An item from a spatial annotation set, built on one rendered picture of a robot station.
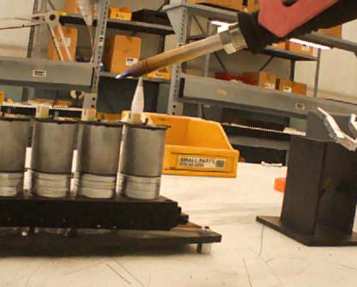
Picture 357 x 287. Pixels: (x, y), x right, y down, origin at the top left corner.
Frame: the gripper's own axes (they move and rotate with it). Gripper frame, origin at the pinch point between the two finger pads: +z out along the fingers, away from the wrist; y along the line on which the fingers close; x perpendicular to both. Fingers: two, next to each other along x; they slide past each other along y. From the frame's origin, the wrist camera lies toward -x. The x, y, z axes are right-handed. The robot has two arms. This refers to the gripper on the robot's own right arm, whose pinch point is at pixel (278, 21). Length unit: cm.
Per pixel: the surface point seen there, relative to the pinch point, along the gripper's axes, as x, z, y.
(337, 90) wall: 14, -47, -582
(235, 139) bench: -21, 34, -272
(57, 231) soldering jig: -2.0, 14.5, 5.0
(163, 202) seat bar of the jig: 0.3, 12.0, -2.2
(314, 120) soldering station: 5, 2, -55
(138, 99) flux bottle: -10.9, 11.9, -27.5
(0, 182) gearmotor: -6.2, 14.8, 4.4
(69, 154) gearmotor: -4.7, 12.1, 1.6
